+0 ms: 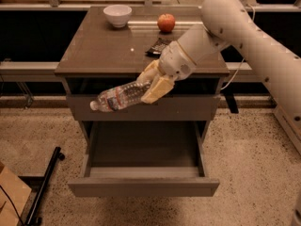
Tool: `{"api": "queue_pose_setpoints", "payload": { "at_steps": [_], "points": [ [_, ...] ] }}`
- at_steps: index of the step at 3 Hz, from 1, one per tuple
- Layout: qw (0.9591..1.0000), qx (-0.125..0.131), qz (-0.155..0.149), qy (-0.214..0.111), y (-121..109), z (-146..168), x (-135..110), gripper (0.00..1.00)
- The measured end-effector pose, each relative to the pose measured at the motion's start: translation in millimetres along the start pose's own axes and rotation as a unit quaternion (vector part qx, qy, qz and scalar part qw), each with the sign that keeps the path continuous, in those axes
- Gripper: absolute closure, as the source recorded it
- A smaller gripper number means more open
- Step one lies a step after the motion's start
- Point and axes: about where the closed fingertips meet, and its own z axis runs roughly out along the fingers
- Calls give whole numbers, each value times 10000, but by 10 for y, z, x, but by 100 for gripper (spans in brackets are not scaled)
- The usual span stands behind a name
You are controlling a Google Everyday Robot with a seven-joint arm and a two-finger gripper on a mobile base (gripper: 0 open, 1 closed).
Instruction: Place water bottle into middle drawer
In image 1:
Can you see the clear plastic water bottle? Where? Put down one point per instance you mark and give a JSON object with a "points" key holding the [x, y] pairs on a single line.
{"points": [[120, 97]]}

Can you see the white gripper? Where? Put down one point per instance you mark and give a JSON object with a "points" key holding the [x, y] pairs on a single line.
{"points": [[174, 61]]}

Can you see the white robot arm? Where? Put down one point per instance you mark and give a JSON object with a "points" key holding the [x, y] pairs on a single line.
{"points": [[258, 167]]}

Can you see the cardboard box left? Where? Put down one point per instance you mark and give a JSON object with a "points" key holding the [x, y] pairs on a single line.
{"points": [[14, 194]]}

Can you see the white ceramic bowl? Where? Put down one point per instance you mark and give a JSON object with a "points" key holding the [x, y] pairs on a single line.
{"points": [[118, 15]]}

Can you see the black snack bar packet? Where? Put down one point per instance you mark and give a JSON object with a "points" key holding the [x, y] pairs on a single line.
{"points": [[157, 48]]}

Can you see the brown drawer cabinet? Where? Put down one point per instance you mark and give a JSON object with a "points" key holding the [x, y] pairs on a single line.
{"points": [[99, 51]]}

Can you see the grey top drawer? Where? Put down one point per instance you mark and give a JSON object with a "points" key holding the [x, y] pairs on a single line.
{"points": [[193, 99]]}

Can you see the black metal stand bar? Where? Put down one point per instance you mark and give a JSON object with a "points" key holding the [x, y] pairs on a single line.
{"points": [[32, 219]]}

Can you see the grey open middle drawer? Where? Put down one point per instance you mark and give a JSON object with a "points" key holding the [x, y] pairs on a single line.
{"points": [[145, 159]]}

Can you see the red apple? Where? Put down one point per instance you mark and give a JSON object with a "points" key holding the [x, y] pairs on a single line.
{"points": [[166, 22]]}

